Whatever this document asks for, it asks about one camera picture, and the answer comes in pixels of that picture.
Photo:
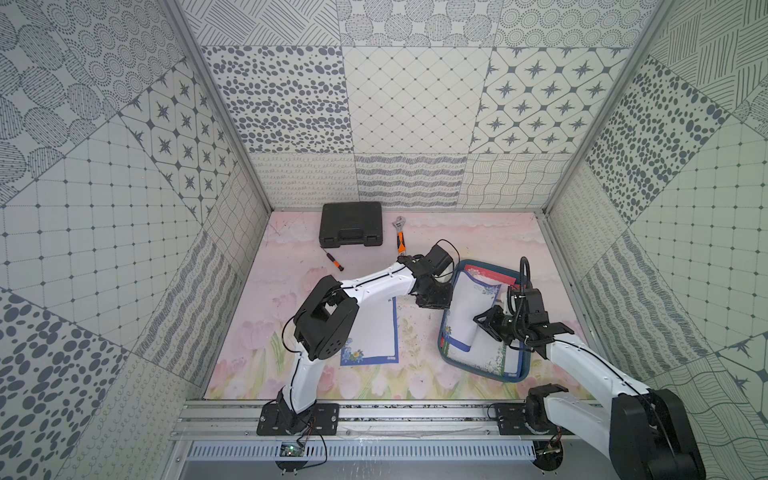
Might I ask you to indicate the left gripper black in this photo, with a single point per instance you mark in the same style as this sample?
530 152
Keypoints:
432 294

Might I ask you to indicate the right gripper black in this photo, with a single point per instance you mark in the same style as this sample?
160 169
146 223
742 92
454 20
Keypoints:
490 324

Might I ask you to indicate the blue floral stationery paper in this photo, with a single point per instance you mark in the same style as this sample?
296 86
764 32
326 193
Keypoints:
471 297
373 339

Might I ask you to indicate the teal plastic storage box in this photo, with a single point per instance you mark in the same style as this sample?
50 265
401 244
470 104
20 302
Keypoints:
487 357

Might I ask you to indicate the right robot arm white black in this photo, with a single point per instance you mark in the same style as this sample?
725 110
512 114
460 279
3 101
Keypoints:
645 433

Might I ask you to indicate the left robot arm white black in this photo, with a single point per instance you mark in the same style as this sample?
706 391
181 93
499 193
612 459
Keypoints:
324 321

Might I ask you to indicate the red bordered stationery paper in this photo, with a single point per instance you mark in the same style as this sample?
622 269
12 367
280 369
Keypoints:
490 276

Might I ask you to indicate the small orange black screwdriver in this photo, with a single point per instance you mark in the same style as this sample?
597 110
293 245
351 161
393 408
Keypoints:
336 263

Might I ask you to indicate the black plastic tool case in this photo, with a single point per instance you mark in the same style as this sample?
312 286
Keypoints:
351 223

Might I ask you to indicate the right round circuit board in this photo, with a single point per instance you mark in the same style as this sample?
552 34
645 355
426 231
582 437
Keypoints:
548 456

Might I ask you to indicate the left green circuit board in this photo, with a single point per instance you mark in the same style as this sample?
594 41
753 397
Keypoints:
291 457

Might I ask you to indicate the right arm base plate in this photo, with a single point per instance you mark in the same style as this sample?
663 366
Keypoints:
510 418

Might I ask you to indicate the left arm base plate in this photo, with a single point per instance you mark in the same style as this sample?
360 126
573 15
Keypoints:
278 420

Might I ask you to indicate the aluminium mounting rail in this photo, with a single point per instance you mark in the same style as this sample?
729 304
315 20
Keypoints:
358 420

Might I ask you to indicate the white slotted cable duct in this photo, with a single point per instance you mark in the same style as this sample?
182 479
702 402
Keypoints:
407 450

